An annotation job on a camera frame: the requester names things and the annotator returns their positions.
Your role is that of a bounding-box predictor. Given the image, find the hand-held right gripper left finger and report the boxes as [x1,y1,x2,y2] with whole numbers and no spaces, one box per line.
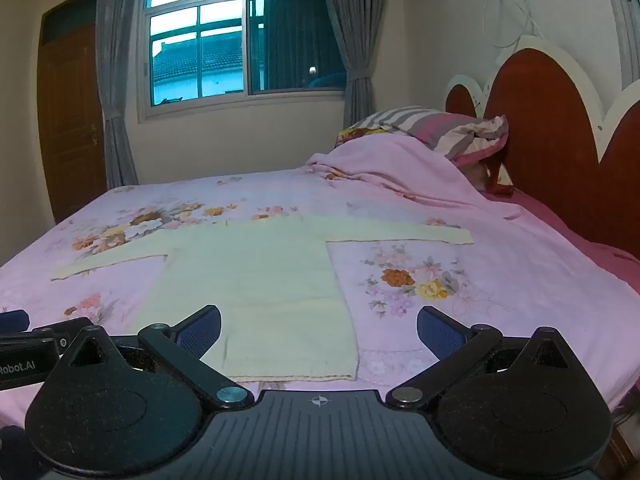
[65,304,256,411]

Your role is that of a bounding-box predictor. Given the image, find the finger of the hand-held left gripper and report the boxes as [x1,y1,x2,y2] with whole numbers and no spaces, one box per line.
[0,310,31,333]
[32,316,96,355]

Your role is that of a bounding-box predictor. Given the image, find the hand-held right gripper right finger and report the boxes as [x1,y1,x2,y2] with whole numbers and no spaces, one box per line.
[386,305,576,410]

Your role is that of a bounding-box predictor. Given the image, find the pale yellow towel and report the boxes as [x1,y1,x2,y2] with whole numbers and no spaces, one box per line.
[50,214,475,383]

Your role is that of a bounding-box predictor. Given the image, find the floral lavender bed sheet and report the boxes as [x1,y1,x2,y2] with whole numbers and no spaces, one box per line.
[0,170,640,428]

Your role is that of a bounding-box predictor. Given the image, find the magenta fitted sheet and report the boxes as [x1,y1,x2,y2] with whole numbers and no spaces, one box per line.
[487,187,640,286]

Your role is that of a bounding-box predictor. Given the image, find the pink blanket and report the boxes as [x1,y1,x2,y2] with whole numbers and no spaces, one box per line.
[304,136,516,221]

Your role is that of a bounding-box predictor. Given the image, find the brown wooden door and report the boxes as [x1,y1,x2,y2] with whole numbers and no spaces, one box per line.
[37,0,108,223]

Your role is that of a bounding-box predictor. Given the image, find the striped pink grey pillow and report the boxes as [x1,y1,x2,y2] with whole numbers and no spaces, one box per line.
[357,106,510,167]

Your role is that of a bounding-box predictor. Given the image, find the red yellow floral pillow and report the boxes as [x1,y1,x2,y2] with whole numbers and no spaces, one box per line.
[335,126,391,148]

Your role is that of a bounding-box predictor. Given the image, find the grey curtain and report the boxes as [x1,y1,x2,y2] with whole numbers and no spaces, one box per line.
[95,0,151,191]
[317,0,386,128]
[602,0,640,86]

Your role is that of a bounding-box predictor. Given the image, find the red white scalloped headboard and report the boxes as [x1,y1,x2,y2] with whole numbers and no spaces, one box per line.
[444,35,640,266]

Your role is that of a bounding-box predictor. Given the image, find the sliding glass window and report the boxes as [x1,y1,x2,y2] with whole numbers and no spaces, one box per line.
[137,0,348,121]

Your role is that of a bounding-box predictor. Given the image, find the wooden bed frame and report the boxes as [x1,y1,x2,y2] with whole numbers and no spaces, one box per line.
[597,420,640,480]

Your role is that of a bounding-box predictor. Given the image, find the white wall cable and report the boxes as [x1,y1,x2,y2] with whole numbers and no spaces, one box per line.
[481,0,546,51]

